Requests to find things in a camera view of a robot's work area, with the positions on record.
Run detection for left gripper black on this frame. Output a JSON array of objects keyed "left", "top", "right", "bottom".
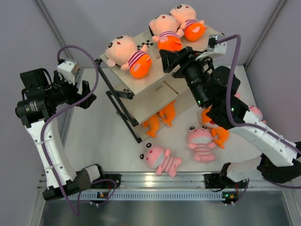
[{"left": 45, "top": 71, "right": 95, "bottom": 110}]

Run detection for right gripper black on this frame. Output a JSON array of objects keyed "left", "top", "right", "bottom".
[{"left": 159, "top": 48, "right": 210, "bottom": 109}]

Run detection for boy doll orange shorts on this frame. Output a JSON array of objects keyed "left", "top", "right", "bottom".
[{"left": 149, "top": 14, "right": 184, "bottom": 51}]

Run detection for black-haired boy doll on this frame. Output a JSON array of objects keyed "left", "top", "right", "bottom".
[{"left": 105, "top": 35, "right": 152, "bottom": 79}]

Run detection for pink striped frog plush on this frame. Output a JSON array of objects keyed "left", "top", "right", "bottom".
[
  {"left": 249, "top": 105, "right": 266, "bottom": 124},
  {"left": 188, "top": 126, "right": 216, "bottom": 162},
  {"left": 139, "top": 143, "right": 182, "bottom": 178},
  {"left": 234, "top": 92, "right": 241, "bottom": 98}
]

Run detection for orange shark plush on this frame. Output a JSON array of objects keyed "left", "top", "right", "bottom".
[
  {"left": 201, "top": 107, "right": 230, "bottom": 149},
  {"left": 142, "top": 114, "right": 160, "bottom": 137}
]

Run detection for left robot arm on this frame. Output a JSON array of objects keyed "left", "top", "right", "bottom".
[{"left": 15, "top": 68, "right": 106, "bottom": 201}]

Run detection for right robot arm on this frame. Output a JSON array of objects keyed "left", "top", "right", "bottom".
[{"left": 159, "top": 47, "right": 301, "bottom": 187}]

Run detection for boy doll on shelf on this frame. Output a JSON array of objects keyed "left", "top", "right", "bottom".
[{"left": 170, "top": 4, "right": 206, "bottom": 41}]

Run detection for beige three-tier shelf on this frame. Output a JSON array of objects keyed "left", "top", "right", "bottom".
[{"left": 93, "top": 19, "right": 225, "bottom": 144}]

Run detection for orange shark plush under shelf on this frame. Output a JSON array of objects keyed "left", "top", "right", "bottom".
[{"left": 142, "top": 114, "right": 160, "bottom": 137}]

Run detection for pink striped frog plush back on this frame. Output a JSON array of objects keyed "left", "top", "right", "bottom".
[{"left": 234, "top": 92, "right": 241, "bottom": 98}]

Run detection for pink striped frog plush front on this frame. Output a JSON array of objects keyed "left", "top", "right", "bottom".
[{"left": 139, "top": 143, "right": 182, "bottom": 178}]

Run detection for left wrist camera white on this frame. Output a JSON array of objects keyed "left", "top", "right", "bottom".
[{"left": 57, "top": 59, "right": 80, "bottom": 85}]

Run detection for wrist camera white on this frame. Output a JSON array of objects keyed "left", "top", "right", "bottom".
[
  {"left": 57, "top": 59, "right": 80, "bottom": 85},
  {"left": 196, "top": 34, "right": 227, "bottom": 60}
]

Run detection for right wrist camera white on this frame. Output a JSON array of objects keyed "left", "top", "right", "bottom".
[{"left": 196, "top": 34, "right": 227, "bottom": 60}]

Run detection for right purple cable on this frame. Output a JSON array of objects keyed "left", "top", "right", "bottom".
[{"left": 217, "top": 34, "right": 301, "bottom": 205}]

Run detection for purple cable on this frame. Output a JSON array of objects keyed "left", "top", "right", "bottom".
[
  {"left": 217, "top": 34, "right": 301, "bottom": 205},
  {"left": 57, "top": 45, "right": 117, "bottom": 217}
]

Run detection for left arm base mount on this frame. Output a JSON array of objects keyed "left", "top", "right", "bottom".
[{"left": 88, "top": 173, "right": 121, "bottom": 189}]

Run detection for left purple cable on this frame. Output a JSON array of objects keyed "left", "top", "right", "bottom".
[{"left": 57, "top": 45, "right": 117, "bottom": 217}]

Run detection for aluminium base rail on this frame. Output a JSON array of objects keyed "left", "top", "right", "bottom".
[{"left": 37, "top": 171, "right": 294, "bottom": 189}]

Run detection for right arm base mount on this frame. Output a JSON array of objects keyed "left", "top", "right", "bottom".
[{"left": 204, "top": 173, "right": 235, "bottom": 192}]

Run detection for slotted cable duct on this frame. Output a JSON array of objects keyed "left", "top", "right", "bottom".
[{"left": 68, "top": 190, "right": 226, "bottom": 201}]

